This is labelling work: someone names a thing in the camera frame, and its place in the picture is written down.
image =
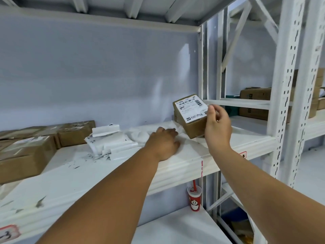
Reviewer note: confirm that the person's left hand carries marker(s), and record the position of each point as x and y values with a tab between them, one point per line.
162	144

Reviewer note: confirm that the person's right hand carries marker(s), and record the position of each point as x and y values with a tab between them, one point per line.
219	132

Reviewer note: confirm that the person's right thumb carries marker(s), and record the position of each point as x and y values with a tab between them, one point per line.
210	114

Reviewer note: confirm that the person's left thumb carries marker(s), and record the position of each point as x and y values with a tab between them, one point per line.
176	145

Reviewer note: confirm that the small labelled cardboard box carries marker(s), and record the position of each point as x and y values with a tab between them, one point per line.
193	119

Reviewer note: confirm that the person's left forearm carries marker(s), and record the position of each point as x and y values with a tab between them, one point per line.
111	198

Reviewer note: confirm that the person's right forearm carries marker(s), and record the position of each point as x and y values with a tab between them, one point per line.
264	198

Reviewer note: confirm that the teal green packet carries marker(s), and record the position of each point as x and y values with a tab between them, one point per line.
232	109

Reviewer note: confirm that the flat white plastic mailer bag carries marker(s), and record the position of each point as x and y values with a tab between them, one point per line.
139	134

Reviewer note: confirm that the red drinking straw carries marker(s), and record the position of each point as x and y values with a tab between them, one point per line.
194	184

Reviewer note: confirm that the long flat cardboard box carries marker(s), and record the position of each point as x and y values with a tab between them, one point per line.
254	114
255	93

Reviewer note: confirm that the red-bordered shelf label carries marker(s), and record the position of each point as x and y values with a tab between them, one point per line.
243	155
9	233

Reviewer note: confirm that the red paper cup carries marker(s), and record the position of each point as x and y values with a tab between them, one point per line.
194	199

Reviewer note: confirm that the crumpled white plastic mailer bag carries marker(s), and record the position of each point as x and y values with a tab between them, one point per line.
111	142

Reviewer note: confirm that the white metal shelf rack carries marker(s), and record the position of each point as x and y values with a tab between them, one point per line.
308	73
83	175

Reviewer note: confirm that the medium brown cardboard box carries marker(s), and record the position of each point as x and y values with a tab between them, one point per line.
75	134

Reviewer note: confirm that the stack of brown cardboard boxes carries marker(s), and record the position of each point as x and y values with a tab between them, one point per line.
316	99

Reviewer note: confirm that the yellow brown packet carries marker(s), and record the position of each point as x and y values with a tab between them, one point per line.
245	235

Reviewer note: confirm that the flat brown paper parcel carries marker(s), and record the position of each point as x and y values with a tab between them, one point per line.
28	132

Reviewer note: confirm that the large taped cardboard box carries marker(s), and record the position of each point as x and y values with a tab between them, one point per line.
24	158

